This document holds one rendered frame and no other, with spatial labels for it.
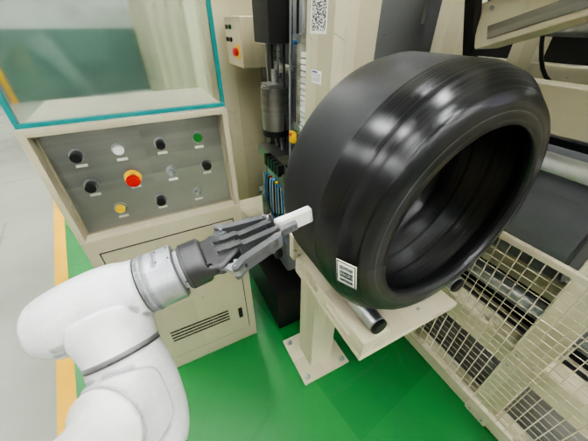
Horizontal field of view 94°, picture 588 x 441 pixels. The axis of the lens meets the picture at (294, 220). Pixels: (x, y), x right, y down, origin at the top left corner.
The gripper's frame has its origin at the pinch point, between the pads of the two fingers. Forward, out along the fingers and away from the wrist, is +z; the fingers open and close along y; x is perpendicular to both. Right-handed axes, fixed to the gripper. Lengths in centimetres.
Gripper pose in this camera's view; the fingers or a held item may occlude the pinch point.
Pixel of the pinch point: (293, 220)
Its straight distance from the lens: 50.0
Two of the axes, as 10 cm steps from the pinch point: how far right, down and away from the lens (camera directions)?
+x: 1.3, 7.7, 6.3
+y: -4.6, -5.2, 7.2
